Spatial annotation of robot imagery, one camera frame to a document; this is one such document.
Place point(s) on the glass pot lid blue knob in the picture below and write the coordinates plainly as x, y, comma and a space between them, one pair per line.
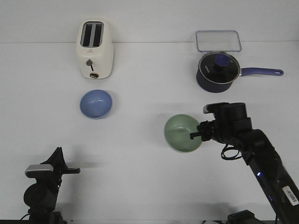
219, 67

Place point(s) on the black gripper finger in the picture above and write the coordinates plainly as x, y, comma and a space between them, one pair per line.
71, 171
57, 158
195, 134

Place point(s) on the clear container blue-rimmed lid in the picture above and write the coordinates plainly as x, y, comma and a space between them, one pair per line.
218, 40

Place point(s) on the dark blue saucepan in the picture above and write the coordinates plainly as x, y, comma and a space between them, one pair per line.
218, 88

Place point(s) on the green bowl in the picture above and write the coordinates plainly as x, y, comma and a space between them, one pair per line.
177, 132

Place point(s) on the white toaster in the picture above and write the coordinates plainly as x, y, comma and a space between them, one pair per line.
95, 49

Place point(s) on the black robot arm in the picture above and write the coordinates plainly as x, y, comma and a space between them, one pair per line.
260, 155
46, 215

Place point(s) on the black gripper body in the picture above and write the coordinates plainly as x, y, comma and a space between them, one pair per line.
43, 193
229, 121

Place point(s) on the blue bowl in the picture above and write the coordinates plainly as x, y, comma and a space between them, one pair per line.
96, 104

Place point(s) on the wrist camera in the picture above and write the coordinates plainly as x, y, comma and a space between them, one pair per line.
212, 108
37, 170

